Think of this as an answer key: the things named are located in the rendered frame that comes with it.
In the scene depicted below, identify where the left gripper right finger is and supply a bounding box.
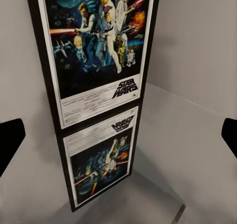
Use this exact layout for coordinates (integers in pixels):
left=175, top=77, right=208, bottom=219
left=221, top=118, right=237, bottom=158

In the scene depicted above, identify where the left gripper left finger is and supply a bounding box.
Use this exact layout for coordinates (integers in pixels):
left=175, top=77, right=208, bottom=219
left=0, top=118, right=26, bottom=177

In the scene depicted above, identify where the poster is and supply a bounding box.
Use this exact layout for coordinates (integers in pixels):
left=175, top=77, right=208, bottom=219
left=28, top=0, right=159, bottom=136

